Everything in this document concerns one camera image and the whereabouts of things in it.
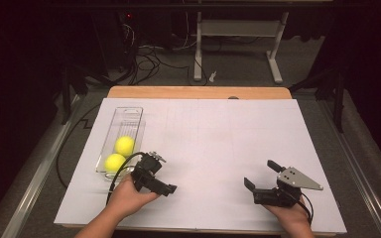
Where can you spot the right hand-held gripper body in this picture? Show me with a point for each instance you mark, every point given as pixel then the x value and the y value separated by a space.
pixel 297 178

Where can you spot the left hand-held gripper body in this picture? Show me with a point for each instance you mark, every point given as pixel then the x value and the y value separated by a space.
pixel 147 170

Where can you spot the yellow tennis ball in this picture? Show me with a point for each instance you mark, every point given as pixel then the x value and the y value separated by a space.
pixel 124 146
pixel 113 163

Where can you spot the clear plastic container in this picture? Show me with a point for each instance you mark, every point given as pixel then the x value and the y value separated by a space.
pixel 125 122

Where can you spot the person's left hand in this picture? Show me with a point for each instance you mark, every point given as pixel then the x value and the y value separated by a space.
pixel 125 198

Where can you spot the person's right hand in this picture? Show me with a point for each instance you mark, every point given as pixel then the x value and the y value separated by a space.
pixel 292 216

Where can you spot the white board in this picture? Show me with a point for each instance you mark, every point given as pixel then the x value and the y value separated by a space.
pixel 195 132

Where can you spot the black metal stand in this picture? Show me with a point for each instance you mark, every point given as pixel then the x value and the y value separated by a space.
pixel 66 99
pixel 338 105

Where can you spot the wooden table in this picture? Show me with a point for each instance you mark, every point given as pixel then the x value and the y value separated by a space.
pixel 178 92

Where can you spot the small white object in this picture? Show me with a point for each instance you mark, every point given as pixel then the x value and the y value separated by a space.
pixel 213 76

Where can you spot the black computer tower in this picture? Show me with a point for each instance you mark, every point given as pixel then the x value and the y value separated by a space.
pixel 119 39

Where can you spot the grey metal rail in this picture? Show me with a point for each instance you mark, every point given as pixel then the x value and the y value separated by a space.
pixel 36 185
pixel 360 172

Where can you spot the white metal desk frame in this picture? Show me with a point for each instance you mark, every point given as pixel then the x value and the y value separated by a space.
pixel 238 28

